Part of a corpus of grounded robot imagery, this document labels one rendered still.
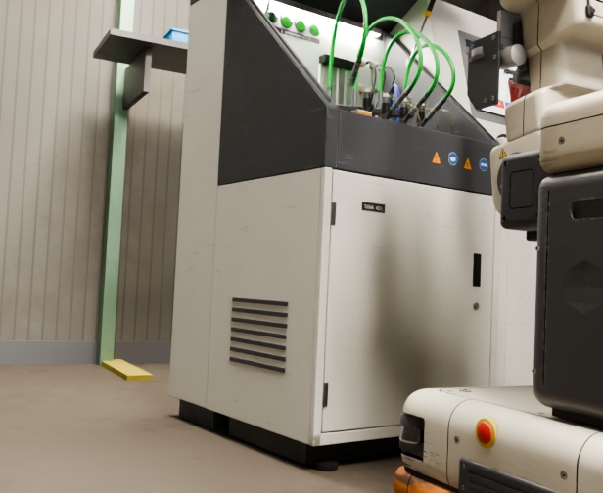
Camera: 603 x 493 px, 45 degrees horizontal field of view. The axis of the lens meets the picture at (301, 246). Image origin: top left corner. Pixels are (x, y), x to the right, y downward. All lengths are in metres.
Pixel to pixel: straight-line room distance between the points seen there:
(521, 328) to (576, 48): 1.08
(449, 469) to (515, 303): 1.09
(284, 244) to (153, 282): 2.24
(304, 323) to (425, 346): 0.40
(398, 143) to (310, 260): 0.43
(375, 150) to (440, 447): 0.90
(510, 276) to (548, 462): 1.24
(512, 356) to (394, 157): 0.78
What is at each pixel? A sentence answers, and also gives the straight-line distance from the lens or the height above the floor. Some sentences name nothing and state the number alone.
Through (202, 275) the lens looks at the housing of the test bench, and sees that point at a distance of 2.41.
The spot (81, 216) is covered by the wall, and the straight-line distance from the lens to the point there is 4.10.
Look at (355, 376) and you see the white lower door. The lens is 1.96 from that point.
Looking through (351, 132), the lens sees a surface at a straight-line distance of 1.95.
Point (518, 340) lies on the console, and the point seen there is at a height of 0.33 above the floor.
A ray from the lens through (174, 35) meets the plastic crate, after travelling 3.85.
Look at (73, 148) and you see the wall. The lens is 4.13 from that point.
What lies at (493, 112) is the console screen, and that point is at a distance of 2.79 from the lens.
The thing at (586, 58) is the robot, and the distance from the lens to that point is 1.66.
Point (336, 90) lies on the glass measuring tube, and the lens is 2.61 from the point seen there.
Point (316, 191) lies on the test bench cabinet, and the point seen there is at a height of 0.73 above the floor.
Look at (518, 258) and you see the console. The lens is 2.42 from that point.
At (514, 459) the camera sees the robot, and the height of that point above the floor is 0.21.
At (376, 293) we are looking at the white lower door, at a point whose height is 0.46.
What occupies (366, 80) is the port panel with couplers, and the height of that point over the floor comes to 1.25.
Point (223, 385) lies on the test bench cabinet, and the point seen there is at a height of 0.16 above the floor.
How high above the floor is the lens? 0.48
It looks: 3 degrees up
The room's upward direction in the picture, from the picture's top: 3 degrees clockwise
